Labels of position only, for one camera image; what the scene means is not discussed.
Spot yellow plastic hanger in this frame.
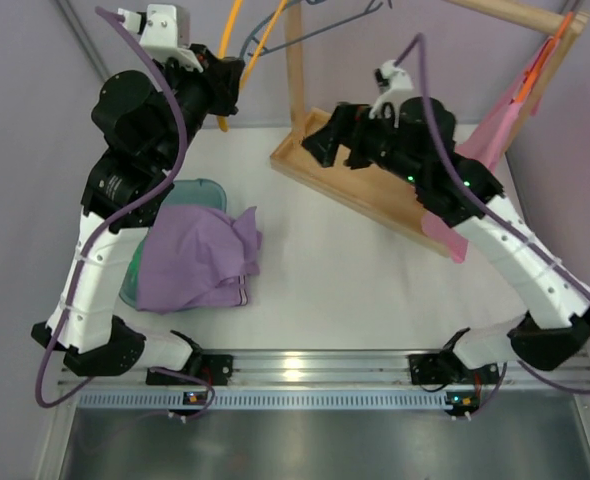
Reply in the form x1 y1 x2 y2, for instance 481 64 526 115
216 0 296 133

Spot purple trousers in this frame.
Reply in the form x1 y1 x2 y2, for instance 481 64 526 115
135 205 263 314

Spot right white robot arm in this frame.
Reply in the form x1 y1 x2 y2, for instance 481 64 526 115
302 97 590 378

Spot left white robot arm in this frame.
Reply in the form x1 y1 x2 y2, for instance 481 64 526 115
31 44 245 378

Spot grey-blue plastic hanger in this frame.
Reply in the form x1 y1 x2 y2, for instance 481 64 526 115
238 0 394 59

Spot orange plastic hanger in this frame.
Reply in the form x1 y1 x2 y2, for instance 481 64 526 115
511 11 574 103

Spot wooden clothes rack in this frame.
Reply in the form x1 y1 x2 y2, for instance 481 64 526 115
271 1 590 258

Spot pink t-shirt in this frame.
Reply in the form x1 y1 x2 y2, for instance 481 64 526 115
421 38 557 263

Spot teal plastic basket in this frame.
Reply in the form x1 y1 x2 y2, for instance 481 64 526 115
119 178 227 309

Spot green white cloth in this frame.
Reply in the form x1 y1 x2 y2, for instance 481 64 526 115
123 242 144 299

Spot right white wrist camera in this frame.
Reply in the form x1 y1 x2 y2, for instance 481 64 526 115
369 60 414 120

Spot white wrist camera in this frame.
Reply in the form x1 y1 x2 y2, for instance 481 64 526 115
369 60 414 120
117 4 203 72

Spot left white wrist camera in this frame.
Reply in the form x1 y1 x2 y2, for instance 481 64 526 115
117 4 203 72

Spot aluminium mounting rail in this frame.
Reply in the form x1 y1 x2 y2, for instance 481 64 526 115
58 348 590 390

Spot slotted grey cable duct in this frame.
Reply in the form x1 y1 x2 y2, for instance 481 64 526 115
78 389 453 411

